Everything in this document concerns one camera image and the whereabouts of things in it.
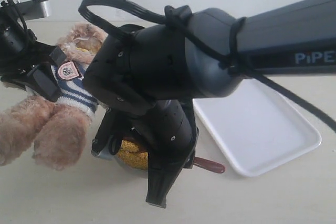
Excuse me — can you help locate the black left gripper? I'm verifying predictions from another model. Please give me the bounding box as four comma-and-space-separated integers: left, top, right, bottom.
1, 40, 67, 102

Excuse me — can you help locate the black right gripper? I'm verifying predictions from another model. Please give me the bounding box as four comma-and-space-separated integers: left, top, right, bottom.
131, 99, 198, 208

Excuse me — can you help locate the pink teddy bear striped shirt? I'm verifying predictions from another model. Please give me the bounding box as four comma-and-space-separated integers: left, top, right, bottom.
0, 22, 108, 172

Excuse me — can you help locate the dark red wooden spoon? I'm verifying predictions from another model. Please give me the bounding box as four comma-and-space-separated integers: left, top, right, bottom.
125, 137, 225, 174

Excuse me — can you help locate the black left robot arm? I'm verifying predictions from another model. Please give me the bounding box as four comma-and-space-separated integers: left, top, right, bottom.
1, 13, 66, 102

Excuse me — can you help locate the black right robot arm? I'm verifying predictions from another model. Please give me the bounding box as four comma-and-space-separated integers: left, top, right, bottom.
78, 0, 335, 208

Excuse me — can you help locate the metal bowl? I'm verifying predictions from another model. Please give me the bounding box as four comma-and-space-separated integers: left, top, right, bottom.
114, 156, 148, 179

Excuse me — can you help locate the yellow millet grain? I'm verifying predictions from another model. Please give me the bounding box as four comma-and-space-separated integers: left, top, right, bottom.
117, 138, 148, 170

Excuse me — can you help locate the white rectangular plastic tray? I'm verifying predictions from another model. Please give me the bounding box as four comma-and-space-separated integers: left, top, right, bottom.
194, 80, 322, 177

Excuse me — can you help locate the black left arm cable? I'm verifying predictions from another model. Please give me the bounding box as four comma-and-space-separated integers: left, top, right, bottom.
0, 0, 36, 51

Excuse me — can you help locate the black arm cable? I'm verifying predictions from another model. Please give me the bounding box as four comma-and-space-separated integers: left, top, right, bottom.
0, 0, 36, 51
78, 0, 336, 133

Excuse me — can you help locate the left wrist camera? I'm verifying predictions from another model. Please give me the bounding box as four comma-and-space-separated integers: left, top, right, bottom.
15, 0, 51, 20

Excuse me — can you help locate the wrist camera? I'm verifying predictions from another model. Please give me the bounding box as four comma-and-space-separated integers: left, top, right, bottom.
15, 0, 51, 20
91, 109, 123, 160

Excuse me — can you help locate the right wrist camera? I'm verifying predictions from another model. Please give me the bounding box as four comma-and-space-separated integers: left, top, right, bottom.
91, 109, 123, 160

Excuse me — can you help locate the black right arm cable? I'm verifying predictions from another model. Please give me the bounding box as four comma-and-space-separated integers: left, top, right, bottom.
78, 0, 336, 133

